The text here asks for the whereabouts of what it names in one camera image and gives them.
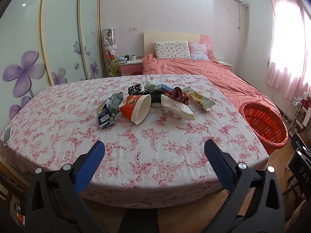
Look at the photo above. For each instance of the pink curtain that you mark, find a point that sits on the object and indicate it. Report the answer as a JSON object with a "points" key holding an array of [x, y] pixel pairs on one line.
{"points": [[289, 41]]}

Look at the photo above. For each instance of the pink floral tablecloth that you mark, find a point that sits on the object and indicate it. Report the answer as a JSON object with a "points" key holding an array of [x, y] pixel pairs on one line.
{"points": [[158, 150]]}

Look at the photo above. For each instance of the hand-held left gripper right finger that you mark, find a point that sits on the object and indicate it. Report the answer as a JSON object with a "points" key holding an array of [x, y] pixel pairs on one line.
{"points": [[218, 165]]}

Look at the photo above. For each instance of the clear plush toy display case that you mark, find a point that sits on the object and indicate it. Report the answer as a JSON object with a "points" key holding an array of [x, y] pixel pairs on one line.
{"points": [[109, 38]]}

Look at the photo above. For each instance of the floral print pillow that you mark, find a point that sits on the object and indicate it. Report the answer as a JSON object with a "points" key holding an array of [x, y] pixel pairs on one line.
{"points": [[172, 49]]}

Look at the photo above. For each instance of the blue sponge pack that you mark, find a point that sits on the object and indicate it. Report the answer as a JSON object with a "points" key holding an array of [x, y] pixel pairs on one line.
{"points": [[165, 87]]}

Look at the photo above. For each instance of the pink striped pillow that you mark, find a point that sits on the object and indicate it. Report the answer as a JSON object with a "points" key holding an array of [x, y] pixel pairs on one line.
{"points": [[198, 52]]}

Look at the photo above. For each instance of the white paper bag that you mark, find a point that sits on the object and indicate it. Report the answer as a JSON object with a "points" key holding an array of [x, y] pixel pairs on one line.
{"points": [[178, 108]]}

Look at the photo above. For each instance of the floral sliding wardrobe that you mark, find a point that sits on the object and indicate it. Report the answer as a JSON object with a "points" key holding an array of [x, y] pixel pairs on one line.
{"points": [[48, 41]]}

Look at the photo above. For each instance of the white smartphone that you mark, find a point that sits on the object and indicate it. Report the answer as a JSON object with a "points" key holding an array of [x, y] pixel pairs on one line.
{"points": [[6, 136]]}

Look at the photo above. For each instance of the red paper bucket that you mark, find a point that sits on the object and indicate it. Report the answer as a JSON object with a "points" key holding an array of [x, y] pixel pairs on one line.
{"points": [[134, 109]]}

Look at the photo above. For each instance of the maroon striped cloth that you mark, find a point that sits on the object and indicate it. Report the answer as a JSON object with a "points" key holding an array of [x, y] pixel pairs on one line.
{"points": [[178, 94]]}

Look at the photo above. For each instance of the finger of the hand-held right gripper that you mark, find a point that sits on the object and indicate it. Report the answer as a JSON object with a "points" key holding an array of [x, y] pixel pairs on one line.
{"points": [[301, 142]]}

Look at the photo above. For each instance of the yellow snack wrapper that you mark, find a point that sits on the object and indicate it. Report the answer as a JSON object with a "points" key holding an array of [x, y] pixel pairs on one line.
{"points": [[200, 100]]}

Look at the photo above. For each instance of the white wall socket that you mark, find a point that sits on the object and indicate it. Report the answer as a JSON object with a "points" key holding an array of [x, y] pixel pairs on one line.
{"points": [[133, 28]]}

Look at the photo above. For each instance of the person's right hand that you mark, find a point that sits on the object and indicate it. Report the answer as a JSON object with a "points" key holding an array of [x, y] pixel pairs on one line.
{"points": [[297, 219]]}

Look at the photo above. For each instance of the pale green cloth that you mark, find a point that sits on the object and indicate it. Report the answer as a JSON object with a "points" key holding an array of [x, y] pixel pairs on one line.
{"points": [[150, 86]]}

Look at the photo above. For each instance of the grey green sock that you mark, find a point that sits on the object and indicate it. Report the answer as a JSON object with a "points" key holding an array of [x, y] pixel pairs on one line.
{"points": [[117, 100]]}

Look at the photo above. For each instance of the orange laundry basket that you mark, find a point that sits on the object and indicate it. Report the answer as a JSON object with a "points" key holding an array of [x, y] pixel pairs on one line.
{"points": [[264, 126]]}

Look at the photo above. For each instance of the green yellow plush toy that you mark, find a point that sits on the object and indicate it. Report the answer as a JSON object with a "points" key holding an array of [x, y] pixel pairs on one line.
{"points": [[113, 65]]}

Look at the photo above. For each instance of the black patterned sock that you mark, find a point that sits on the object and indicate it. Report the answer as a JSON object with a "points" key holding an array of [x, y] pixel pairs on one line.
{"points": [[134, 90]]}

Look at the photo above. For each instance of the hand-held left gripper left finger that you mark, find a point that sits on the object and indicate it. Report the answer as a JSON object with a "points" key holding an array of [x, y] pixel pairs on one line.
{"points": [[90, 167]]}

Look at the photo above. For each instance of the pink white nightstand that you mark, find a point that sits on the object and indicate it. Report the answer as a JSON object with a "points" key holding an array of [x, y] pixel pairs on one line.
{"points": [[130, 68], [226, 63]]}

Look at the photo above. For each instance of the bed with salmon duvet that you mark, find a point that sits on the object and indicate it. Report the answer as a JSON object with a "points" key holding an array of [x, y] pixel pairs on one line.
{"points": [[194, 70]]}

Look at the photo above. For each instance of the dark blue snack packet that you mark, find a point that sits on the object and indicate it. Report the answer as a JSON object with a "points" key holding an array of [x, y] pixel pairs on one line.
{"points": [[105, 115]]}

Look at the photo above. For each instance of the beige pink headboard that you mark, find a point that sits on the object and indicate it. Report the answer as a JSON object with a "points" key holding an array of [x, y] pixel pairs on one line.
{"points": [[170, 37]]}

